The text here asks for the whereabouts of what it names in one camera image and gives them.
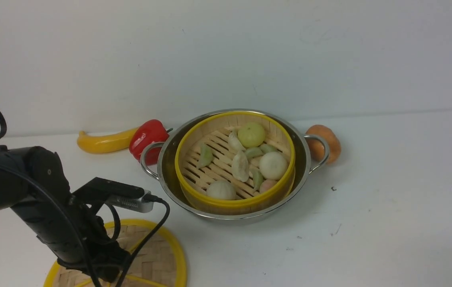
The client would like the white dumpling upper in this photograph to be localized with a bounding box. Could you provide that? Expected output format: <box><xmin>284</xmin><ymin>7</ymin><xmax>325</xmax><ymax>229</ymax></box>
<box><xmin>228</xmin><ymin>129</ymin><xmax>246</xmax><ymax>152</ymax></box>

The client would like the red bell pepper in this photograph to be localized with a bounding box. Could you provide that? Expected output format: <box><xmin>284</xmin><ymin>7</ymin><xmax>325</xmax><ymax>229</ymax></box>
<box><xmin>128</xmin><ymin>119</ymin><xmax>169</xmax><ymax>162</ymax></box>

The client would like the yellow rimmed bamboo steamer basket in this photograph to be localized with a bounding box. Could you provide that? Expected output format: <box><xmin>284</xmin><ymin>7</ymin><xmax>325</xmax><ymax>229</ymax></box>
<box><xmin>175</xmin><ymin>111</ymin><xmax>296</xmax><ymax>216</ymax></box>

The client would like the green dumpling lower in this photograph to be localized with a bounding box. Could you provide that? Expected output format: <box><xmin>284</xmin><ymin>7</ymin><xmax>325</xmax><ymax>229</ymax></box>
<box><xmin>251</xmin><ymin>168</ymin><xmax>264</xmax><ymax>191</ymax></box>

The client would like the yellow banana-shaped squash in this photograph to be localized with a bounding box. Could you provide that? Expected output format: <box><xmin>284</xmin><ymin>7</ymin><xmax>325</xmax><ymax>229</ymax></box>
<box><xmin>76</xmin><ymin>128</ymin><xmax>138</xmax><ymax>154</ymax></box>

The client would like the yellow-green round bun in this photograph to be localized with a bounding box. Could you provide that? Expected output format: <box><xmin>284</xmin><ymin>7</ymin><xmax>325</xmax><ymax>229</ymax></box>
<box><xmin>237</xmin><ymin>122</ymin><xmax>266</xmax><ymax>148</ymax></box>

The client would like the green dumpling centre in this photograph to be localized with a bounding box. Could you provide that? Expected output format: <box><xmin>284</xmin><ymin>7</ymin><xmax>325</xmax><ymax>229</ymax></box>
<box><xmin>244</xmin><ymin>147</ymin><xmax>264</xmax><ymax>159</ymax></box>

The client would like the black camera cable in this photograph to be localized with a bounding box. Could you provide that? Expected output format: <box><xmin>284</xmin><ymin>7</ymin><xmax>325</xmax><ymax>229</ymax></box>
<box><xmin>0</xmin><ymin>103</ymin><xmax>171</xmax><ymax>287</ymax></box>

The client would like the orange round fruit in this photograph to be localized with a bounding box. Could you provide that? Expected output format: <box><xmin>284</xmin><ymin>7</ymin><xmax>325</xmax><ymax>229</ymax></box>
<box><xmin>306</xmin><ymin>125</ymin><xmax>342</xmax><ymax>165</ymax></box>

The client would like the green dumpling left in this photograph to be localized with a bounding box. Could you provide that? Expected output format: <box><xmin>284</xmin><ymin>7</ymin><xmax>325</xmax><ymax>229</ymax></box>
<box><xmin>196</xmin><ymin>142</ymin><xmax>214</xmax><ymax>169</ymax></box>

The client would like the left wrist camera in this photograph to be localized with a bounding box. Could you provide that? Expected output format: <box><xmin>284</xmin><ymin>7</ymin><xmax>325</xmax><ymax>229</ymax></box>
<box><xmin>72</xmin><ymin>177</ymin><xmax>154</xmax><ymax>214</ymax></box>

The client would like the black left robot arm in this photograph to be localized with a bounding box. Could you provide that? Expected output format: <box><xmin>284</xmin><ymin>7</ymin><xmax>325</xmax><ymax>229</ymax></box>
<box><xmin>0</xmin><ymin>146</ymin><xmax>129</xmax><ymax>282</ymax></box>

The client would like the stainless steel two-handled pot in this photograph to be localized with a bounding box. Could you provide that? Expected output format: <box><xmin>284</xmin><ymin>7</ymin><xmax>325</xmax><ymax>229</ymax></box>
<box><xmin>140</xmin><ymin>109</ymin><xmax>330</xmax><ymax>221</ymax></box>

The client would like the white dumpling centre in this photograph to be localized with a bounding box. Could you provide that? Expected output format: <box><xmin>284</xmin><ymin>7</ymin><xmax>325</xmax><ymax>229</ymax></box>
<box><xmin>231</xmin><ymin>151</ymin><xmax>249</xmax><ymax>182</ymax></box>

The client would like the pink dumpling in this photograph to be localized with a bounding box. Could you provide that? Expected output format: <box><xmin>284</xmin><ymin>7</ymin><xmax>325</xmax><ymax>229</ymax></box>
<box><xmin>259</xmin><ymin>179</ymin><xmax>278</xmax><ymax>194</ymax></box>

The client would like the green dumpling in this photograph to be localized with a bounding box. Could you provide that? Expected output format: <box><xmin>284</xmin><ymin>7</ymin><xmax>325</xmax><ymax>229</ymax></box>
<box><xmin>244</xmin><ymin>147</ymin><xmax>264</xmax><ymax>159</ymax></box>
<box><xmin>196</xmin><ymin>142</ymin><xmax>214</xmax><ymax>169</ymax></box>
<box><xmin>251</xmin><ymin>168</ymin><xmax>264</xmax><ymax>191</ymax></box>
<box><xmin>259</xmin><ymin>143</ymin><xmax>278</xmax><ymax>154</ymax></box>

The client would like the white round bun near edge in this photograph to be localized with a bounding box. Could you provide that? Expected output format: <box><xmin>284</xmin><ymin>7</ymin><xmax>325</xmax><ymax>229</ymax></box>
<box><xmin>206</xmin><ymin>181</ymin><xmax>237</xmax><ymax>201</ymax></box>

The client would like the green dumpling right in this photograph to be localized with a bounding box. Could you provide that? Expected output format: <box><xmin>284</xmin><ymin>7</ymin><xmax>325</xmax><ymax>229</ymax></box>
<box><xmin>259</xmin><ymin>143</ymin><xmax>278</xmax><ymax>154</ymax></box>

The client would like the yellow woven bamboo steamer lid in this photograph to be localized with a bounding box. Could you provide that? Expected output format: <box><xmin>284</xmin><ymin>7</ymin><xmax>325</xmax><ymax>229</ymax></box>
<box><xmin>44</xmin><ymin>219</ymin><xmax>188</xmax><ymax>287</ymax></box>

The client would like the white dumpling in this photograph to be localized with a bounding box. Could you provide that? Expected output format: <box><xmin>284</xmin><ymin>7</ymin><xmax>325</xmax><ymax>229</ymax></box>
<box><xmin>228</xmin><ymin>129</ymin><xmax>246</xmax><ymax>152</ymax></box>
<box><xmin>231</xmin><ymin>151</ymin><xmax>249</xmax><ymax>182</ymax></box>

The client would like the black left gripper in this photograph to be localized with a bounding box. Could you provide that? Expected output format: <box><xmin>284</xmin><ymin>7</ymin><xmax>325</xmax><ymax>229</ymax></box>
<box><xmin>12</xmin><ymin>200</ymin><xmax>130</xmax><ymax>282</ymax></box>

